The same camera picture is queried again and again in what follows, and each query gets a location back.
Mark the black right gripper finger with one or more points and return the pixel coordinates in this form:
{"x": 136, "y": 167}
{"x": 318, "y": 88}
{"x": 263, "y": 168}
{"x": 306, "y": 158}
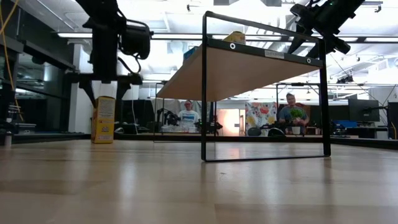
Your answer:
{"x": 301, "y": 39}
{"x": 317, "y": 48}

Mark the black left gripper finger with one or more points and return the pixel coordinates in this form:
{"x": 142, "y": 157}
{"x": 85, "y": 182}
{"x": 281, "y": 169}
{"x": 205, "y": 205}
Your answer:
{"x": 88, "y": 91}
{"x": 122, "y": 89}

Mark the yellow Corn Pops cereal box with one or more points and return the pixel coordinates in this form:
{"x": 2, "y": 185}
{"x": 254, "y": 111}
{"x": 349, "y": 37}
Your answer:
{"x": 103, "y": 121}
{"x": 236, "y": 38}

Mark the blue Rice Krispies cereal box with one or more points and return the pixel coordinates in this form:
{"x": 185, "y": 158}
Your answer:
{"x": 190, "y": 53}

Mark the black background robot arm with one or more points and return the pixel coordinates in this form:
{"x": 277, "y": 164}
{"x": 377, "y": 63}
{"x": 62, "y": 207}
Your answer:
{"x": 208, "y": 127}
{"x": 169, "y": 119}

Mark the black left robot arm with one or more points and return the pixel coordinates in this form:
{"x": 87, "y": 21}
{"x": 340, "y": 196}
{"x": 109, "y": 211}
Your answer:
{"x": 102, "y": 12}

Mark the long ceiling light strip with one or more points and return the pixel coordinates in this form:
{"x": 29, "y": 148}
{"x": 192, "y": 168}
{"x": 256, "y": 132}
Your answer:
{"x": 93, "y": 35}
{"x": 379, "y": 39}

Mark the green potted plant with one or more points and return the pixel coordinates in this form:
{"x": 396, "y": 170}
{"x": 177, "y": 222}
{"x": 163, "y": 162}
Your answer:
{"x": 297, "y": 113}

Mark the person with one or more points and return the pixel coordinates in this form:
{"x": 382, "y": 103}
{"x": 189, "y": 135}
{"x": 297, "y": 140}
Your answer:
{"x": 287, "y": 115}
{"x": 188, "y": 119}

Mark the grey plastic bin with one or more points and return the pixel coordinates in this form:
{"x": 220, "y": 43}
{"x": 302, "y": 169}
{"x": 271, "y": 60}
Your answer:
{"x": 25, "y": 128}

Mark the black computer monitor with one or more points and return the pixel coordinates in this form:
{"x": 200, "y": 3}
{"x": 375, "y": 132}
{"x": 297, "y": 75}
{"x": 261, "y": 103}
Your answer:
{"x": 363, "y": 110}
{"x": 393, "y": 121}

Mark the blue crate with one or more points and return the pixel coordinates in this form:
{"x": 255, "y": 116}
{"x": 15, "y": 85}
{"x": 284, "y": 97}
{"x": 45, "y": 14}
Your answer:
{"x": 344, "y": 124}

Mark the colourful floral cloth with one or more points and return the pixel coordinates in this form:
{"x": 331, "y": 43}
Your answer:
{"x": 259, "y": 116}

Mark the wooden shelf with black frame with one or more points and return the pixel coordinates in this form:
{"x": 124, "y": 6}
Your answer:
{"x": 236, "y": 74}

